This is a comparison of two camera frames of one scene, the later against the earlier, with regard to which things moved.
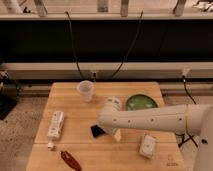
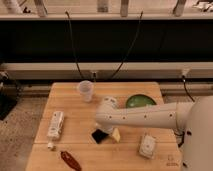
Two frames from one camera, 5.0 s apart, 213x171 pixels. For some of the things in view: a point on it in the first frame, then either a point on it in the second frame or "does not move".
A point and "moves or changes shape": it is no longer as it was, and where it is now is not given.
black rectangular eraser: [97, 131] moves or changes shape
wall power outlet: [94, 75] does not move
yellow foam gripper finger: [117, 135] does not move
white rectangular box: [56, 125] does not move
